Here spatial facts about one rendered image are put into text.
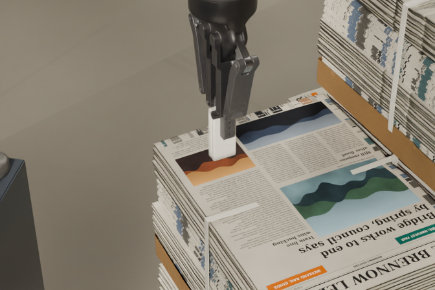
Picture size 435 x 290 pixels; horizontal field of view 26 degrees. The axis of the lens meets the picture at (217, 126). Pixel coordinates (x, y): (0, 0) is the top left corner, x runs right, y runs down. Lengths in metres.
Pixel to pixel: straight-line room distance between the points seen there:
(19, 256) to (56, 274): 1.27
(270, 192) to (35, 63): 1.95
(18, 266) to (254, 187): 0.35
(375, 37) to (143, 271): 1.19
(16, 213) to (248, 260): 0.29
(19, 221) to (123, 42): 2.18
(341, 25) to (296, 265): 0.38
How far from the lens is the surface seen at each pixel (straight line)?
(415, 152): 1.26
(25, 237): 1.07
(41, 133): 2.79
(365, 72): 1.32
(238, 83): 1.03
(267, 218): 1.20
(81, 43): 3.20
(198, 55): 1.10
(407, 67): 1.24
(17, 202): 1.03
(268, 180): 1.26
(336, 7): 1.35
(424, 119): 1.23
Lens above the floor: 1.62
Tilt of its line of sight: 36 degrees down
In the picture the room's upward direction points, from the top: straight up
